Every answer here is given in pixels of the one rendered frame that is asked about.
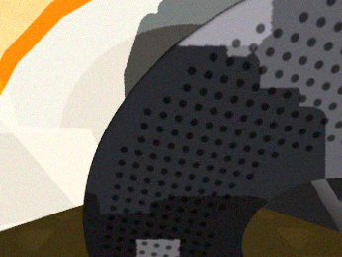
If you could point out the grey perforated disc with centre hole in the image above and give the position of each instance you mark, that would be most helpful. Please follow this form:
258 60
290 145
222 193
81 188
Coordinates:
247 106

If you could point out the orange painted ring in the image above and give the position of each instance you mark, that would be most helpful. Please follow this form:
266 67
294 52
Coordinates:
31 32

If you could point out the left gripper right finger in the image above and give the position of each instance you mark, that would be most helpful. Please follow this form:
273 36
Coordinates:
272 234

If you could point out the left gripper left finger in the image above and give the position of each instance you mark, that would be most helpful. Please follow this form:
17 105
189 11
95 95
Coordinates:
55 235

